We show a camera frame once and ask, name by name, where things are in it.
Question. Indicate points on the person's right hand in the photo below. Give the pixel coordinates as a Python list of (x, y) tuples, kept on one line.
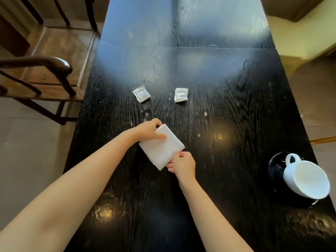
[(183, 166)]

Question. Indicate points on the person's left hand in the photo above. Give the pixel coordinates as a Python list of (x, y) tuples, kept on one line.
[(147, 132)]

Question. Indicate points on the white cloth napkin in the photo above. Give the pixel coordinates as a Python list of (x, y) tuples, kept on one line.
[(161, 150)]

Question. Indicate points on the white sachet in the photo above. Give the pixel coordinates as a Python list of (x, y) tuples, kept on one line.
[(141, 94), (181, 95)]

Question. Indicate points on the black saucer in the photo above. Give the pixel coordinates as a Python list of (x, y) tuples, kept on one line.
[(275, 170)]

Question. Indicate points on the white cup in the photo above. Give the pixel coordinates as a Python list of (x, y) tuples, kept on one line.
[(307, 178)]

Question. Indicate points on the person's right forearm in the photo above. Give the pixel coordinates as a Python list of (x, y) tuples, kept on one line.
[(212, 223)]

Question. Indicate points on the person's left forearm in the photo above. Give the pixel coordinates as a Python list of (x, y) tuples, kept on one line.
[(65, 196)]

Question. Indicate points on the black wooden table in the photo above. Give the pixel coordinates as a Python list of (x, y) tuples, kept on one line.
[(236, 115)]

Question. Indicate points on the dark wooden armchair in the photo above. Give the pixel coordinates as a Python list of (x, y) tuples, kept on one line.
[(60, 65)]

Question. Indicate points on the yellow covered chair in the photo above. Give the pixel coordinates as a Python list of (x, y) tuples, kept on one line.
[(302, 36)]

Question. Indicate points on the pink chair with gold frame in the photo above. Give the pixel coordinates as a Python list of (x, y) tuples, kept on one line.
[(323, 140)]

